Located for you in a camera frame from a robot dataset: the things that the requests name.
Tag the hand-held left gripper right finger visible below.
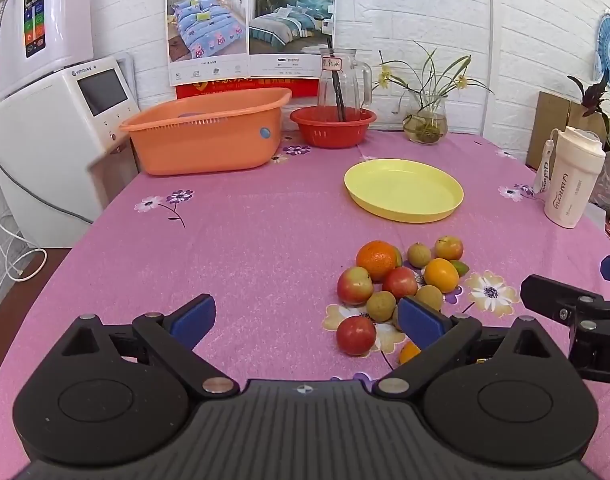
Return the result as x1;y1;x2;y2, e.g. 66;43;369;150
372;296;568;397

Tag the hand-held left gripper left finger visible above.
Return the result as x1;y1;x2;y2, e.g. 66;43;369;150
60;294;238;397

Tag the tan round fruit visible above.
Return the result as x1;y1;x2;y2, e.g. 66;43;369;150
367;290;397;322
416;285;444;312
407;242;432;268

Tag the large orange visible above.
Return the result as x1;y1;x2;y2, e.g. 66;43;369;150
356;240;400;282

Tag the yellow red apple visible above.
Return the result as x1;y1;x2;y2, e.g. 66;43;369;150
434;236;464;261

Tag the yellow plastic plate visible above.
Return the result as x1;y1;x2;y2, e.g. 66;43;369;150
344;158;464;223

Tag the pink floral tablecloth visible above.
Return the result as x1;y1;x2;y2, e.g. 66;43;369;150
0;127;610;480

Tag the cream tumbler bottle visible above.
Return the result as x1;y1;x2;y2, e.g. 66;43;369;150
532;126;606;230

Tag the cardboard box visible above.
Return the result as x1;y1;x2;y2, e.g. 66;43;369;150
526;91;610;171

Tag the orange plastic basin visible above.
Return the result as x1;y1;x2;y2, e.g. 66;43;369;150
119;87;292;176

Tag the dark red leaf plant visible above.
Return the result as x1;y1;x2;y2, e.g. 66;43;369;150
567;67;610;121

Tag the glass vase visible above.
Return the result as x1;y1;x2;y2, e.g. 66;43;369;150
403;91;448;145

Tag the red plastic basket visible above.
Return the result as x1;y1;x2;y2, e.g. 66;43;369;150
290;106;377;149

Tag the white appliance with screen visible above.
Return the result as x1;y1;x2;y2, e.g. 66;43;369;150
0;56;140;249

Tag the glass pitcher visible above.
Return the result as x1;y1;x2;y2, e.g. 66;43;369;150
317;49;373;122

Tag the black stirring stick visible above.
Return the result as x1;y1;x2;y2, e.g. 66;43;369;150
326;36;346;122

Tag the green flowering plant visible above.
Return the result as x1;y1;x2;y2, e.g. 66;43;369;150
372;40;494;116

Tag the white cable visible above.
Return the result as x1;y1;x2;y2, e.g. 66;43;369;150
0;150;48;283

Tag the red wall banner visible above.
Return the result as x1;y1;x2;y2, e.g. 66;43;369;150
165;0;336;100

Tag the white wall pipe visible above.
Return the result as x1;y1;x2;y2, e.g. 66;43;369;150
485;0;496;136

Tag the wall poster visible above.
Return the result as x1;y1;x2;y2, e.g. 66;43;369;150
165;0;337;87

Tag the white wall water purifier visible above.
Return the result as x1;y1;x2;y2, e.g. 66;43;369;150
0;0;94;101

